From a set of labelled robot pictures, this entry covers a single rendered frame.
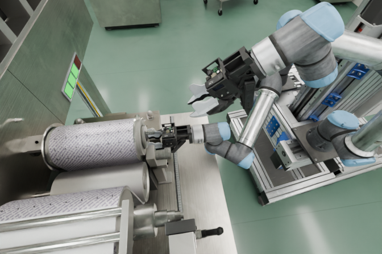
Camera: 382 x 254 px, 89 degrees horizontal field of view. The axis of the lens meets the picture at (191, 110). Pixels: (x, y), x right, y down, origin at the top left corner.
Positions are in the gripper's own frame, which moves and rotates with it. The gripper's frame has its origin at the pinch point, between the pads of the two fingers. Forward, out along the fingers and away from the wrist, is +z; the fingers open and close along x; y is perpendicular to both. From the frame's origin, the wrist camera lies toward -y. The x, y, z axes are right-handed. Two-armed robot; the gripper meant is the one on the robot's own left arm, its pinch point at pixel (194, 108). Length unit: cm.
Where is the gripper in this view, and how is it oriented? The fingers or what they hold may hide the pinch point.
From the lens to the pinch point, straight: 53.5
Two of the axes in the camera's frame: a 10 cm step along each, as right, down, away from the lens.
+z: -7.6, 4.5, 4.7
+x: 1.3, 8.1, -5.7
